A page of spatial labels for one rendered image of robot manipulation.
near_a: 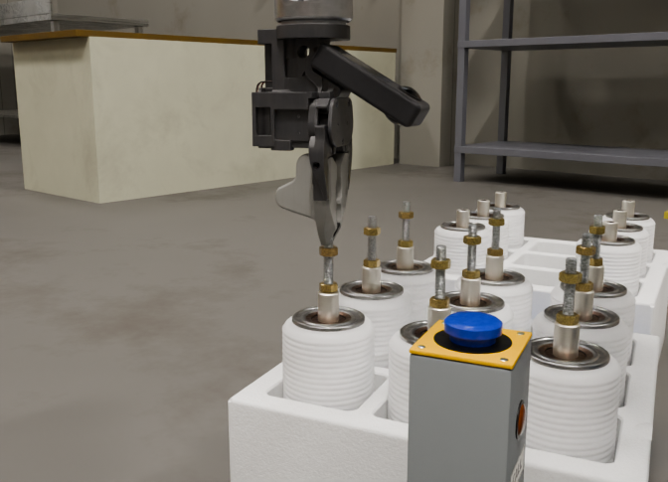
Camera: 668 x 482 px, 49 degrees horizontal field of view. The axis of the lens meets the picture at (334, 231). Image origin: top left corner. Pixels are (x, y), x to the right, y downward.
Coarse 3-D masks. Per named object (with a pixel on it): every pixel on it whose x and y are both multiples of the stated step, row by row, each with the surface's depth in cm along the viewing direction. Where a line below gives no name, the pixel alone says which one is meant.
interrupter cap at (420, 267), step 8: (384, 264) 97; (392, 264) 98; (416, 264) 98; (424, 264) 97; (384, 272) 94; (392, 272) 93; (400, 272) 93; (408, 272) 93; (416, 272) 93; (424, 272) 93
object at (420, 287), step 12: (384, 276) 93; (396, 276) 93; (408, 276) 93; (420, 276) 93; (432, 276) 94; (408, 288) 92; (420, 288) 92; (432, 288) 94; (420, 300) 93; (420, 312) 93
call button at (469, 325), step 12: (456, 312) 52; (468, 312) 52; (480, 312) 52; (444, 324) 51; (456, 324) 50; (468, 324) 49; (480, 324) 49; (492, 324) 50; (456, 336) 49; (468, 336) 49; (480, 336) 49; (492, 336) 49
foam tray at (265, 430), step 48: (384, 384) 77; (240, 432) 73; (288, 432) 71; (336, 432) 68; (384, 432) 66; (624, 432) 66; (240, 480) 74; (288, 480) 72; (336, 480) 69; (384, 480) 67; (528, 480) 61; (576, 480) 59; (624, 480) 58
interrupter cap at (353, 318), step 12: (300, 312) 77; (312, 312) 77; (348, 312) 77; (360, 312) 76; (300, 324) 73; (312, 324) 73; (324, 324) 73; (336, 324) 73; (348, 324) 73; (360, 324) 74
